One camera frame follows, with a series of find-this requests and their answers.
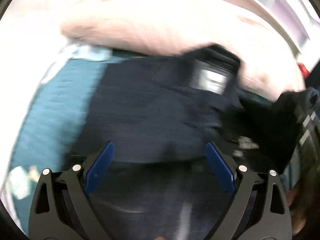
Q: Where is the pink folded quilt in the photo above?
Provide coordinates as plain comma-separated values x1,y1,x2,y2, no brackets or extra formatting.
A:
61,0,305,101

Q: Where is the teal quilted bed mat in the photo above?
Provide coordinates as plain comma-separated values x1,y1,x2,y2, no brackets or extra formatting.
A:
9,55,125,233

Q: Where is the dark denim jacket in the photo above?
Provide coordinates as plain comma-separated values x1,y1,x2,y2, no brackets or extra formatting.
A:
72,45,299,239

